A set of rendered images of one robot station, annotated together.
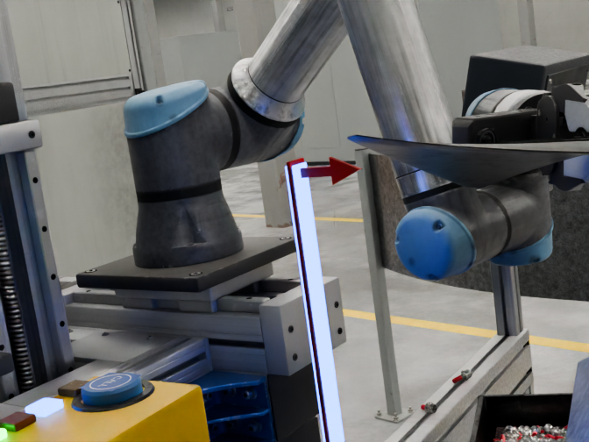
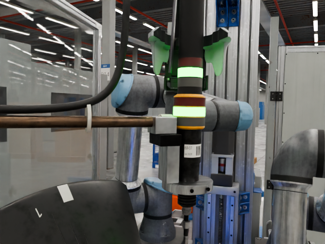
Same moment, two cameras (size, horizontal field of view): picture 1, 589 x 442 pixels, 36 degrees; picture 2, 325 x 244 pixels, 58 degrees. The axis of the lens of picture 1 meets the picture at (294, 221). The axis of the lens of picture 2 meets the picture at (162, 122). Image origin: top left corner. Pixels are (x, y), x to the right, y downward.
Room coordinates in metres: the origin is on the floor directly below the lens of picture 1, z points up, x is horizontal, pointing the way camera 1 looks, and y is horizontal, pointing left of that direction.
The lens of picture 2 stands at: (0.42, -0.66, 1.56)
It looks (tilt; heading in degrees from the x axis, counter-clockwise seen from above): 3 degrees down; 69
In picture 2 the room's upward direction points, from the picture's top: 1 degrees clockwise
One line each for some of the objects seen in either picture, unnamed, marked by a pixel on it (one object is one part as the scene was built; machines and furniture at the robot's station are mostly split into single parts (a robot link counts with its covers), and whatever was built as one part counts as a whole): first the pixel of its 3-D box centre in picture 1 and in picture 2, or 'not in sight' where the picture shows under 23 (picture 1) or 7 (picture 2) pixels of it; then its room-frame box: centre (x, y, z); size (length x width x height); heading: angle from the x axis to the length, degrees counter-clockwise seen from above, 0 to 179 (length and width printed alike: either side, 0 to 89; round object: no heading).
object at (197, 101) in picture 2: not in sight; (189, 101); (0.60, -0.30, 1.57); 0.04 x 0.04 x 0.01
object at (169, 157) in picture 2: not in sight; (181, 152); (0.59, -0.30, 1.50); 0.09 x 0.07 x 0.10; 2
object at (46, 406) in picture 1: (44, 407); not in sight; (0.57, 0.18, 1.08); 0.02 x 0.02 x 0.01; 57
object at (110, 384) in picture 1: (112, 391); not in sight; (0.58, 0.14, 1.08); 0.04 x 0.04 x 0.02
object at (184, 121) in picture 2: not in sight; (188, 121); (0.60, -0.30, 1.54); 0.04 x 0.04 x 0.01
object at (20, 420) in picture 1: (16, 421); not in sight; (0.55, 0.19, 1.08); 0.02 x 0.02 x 0.01; 57
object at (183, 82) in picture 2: not in sight; (189, 83); (0.60, -0.30, 1.60); 0.03 x 0.03 x 0.01
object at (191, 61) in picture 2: not in sight; (190, 63); (0.60, -0.30, 1.62); 0.03 x 0.03 x 0.01
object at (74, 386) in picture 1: (75, 388); not in sight; (0.60, 0.17, 1.08); 0.02 x 0.02 x 0.01; 57
